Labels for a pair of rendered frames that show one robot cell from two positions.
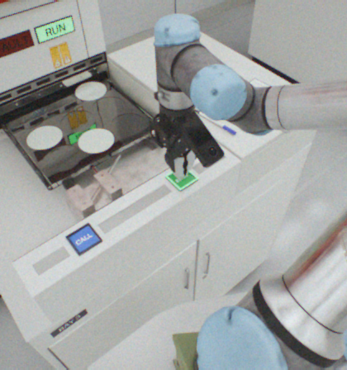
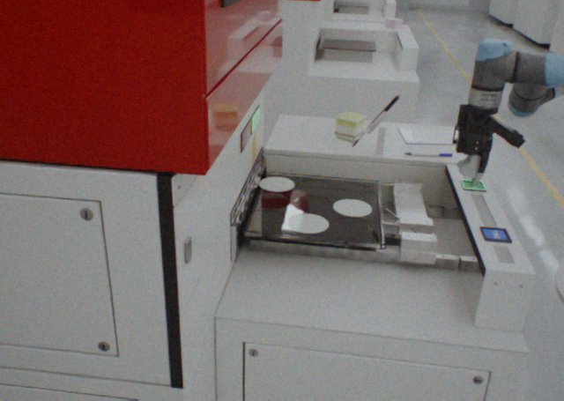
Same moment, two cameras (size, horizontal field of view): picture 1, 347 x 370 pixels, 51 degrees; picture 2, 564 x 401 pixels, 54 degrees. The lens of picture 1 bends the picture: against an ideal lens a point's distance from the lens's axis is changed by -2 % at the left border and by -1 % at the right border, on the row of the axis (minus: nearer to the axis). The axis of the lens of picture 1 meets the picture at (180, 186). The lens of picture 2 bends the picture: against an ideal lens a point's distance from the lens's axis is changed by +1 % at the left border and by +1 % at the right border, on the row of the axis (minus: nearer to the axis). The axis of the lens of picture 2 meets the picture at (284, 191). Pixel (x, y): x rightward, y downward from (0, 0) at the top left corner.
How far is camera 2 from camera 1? 126 cm
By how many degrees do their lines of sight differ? 42
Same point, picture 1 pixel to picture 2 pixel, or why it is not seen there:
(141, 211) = (488, 209)
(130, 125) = (355, 189)
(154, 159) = (407, 204)
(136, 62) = (300, 144)
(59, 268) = (516, 254)
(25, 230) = (388, 300)
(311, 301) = not seen: outside the picture
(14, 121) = (256, 226)
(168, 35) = (507, 47)
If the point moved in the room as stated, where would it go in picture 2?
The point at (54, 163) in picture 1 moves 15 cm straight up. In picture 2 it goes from (352, 232) to (359, 174)
